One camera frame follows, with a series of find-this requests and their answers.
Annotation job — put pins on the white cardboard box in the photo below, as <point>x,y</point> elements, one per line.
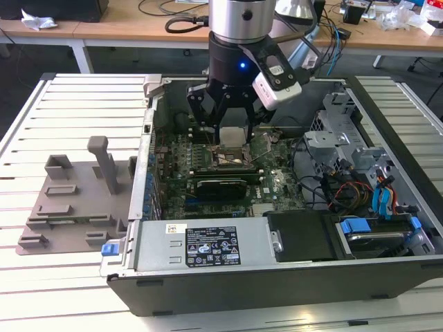
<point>434,27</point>

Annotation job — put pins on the grey case latch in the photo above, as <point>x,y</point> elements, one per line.
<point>152,84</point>

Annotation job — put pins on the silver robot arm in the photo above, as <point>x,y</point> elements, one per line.
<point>239,20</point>

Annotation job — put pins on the round coin battery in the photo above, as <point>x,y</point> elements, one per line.
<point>274,138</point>

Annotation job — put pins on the silver CPU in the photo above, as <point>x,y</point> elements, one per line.
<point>232,136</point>

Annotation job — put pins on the green motherboard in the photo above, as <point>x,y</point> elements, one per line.
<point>273,193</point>

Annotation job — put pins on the blue case latch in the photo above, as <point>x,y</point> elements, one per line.
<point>110,250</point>

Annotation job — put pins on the silver power supply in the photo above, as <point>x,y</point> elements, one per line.
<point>155,249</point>

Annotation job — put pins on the black PC case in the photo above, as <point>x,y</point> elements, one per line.
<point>242,294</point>

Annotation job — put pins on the black plastic drive cover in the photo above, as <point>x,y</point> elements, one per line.
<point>301,238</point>

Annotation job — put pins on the green RAM stick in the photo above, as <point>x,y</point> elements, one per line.
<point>69,220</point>

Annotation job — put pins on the CPU socket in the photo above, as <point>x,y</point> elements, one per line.
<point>228,154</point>

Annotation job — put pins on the small flat black device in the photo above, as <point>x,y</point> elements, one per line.
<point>344,34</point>

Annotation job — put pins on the black chair base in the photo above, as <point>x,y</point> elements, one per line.
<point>420,63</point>

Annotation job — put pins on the small black box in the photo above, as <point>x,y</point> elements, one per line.
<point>353,15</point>

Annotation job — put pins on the silver drive cage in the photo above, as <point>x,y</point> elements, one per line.
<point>332,138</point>

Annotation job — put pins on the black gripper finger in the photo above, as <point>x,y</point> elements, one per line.
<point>250,124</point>
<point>195,103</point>

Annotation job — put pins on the silver hard disk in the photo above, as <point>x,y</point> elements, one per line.
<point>373,239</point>

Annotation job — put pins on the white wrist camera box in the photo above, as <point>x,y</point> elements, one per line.
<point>277,95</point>

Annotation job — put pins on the black camera bracket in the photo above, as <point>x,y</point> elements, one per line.
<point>264,55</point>

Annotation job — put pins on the grey parts rack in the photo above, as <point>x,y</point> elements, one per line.
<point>83,207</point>

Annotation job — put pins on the black graphics card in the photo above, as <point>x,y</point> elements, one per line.
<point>218,189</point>

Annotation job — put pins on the clear plastic bags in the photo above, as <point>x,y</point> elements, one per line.
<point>398,15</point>

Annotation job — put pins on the white power strip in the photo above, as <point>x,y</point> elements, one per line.
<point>310,63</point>

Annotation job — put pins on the large black box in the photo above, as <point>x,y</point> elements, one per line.
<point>52,8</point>

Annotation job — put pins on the blue disk carrier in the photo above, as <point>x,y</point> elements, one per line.
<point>354,228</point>

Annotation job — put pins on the silver chipset heatsink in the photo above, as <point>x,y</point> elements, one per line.
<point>263,210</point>

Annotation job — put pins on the wooden desk white legs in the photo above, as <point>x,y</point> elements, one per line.
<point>121,29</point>
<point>380,39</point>

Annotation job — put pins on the crumpled white paper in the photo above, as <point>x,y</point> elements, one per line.
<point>38,21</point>

